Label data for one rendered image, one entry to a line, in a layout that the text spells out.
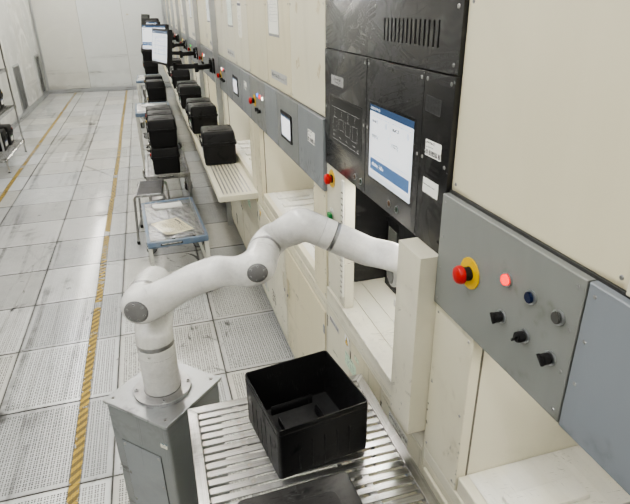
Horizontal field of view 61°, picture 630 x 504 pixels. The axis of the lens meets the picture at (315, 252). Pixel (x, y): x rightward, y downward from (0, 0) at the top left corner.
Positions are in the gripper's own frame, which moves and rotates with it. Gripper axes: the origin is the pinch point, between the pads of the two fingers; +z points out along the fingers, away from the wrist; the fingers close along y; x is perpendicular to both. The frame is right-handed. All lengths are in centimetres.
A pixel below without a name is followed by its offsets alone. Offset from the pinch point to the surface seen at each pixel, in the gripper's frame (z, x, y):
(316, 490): -63, -35, 41
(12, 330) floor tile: -217, -122, -204
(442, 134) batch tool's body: -31, 47, 25
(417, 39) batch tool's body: -32, 65, 10
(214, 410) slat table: -87, -46, -6
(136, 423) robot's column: -112, -50, -10
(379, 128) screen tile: -34, 41, -9
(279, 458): -70, -38, 27
